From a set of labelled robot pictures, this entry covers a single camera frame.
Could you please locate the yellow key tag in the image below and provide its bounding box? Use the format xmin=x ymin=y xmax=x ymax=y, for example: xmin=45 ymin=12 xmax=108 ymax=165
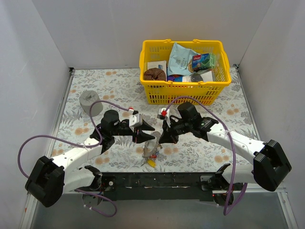
xmin=147 ymin=159 xmax=156 ymax=168

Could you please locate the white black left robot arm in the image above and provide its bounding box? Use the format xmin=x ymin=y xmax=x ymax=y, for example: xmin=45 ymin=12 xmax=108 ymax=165
xmin=25 ymin=110 xmax=155 ymax=207

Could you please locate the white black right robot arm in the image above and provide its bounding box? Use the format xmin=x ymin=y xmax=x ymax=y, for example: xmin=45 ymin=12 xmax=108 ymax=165
xmin=158 ymin=102 xmax=292 ymax=191

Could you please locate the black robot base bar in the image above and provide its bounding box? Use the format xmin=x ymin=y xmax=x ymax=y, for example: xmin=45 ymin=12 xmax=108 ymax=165
xmin=95 ymin=172 xmax=229 ymax=201

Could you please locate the yellow plastic shopping basket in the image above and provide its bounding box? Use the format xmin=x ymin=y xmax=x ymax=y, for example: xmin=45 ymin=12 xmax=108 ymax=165
xmin=139 ymin=39 xmax=231 ymax=105

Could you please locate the grey cylinder block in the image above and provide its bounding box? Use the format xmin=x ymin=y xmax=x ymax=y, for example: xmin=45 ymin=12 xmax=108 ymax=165
xmin=79 ymin=90 xmax=103 ymax=117

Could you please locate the floral patterned table mat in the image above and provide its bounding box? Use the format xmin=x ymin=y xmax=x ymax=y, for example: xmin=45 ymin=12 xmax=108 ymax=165
xmin=48 ymin=68 xmax=259 ymax=172

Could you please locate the white paper item in basket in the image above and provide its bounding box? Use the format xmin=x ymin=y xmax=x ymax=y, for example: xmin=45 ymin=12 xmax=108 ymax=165
xmin=191 ymin=71 xmax=214 ymax=83

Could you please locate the brown round pouch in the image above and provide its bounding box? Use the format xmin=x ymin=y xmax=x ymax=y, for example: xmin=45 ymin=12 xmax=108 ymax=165
xmin=143 ymin=68 xmax=166 ymax=81

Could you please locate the light blue chips bag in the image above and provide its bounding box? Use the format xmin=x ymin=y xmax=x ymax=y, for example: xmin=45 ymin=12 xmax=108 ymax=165
xmin=167 ymin=42 xmax=199 ymax=76

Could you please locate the white box in basket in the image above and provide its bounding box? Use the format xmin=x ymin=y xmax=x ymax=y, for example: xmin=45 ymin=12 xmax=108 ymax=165
xmin=147 ymin=60 xmax=167 ymax=73

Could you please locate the green sponge pack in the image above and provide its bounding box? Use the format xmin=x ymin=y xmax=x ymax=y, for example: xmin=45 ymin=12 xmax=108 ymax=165
xmin=192 ymin=53 xmax=216 ymax=71

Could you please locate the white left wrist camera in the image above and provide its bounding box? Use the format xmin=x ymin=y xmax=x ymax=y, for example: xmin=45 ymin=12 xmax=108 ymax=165
xmin=128 ymin=107 xmax=143 ymax=128

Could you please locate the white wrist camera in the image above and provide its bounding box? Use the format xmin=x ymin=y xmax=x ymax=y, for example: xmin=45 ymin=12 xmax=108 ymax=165
xmin=128 ymin=107 xmax=143 ymax=128
xmin=157 ymin=108 xmax=170 ymax=121

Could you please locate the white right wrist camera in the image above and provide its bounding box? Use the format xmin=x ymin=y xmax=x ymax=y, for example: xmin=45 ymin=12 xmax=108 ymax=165
xmin=157 ymin=108 xmax=170 ymax=121

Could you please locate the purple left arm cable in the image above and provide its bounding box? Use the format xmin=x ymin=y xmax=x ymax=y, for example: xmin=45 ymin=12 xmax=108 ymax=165
xmin=18 ymin=100 xmax=134 ymax=217

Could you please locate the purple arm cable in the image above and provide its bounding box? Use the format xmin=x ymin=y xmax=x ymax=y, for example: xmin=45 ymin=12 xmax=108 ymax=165
xmin=164 ymin=96 xmax=248 ymax=216
xmin=18 ymin=100 xmax=134 ymax=217

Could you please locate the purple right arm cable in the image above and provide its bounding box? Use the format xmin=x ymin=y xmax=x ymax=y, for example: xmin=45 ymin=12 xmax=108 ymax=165
xmin=164 ymin=96 xmax=248 ymax=216

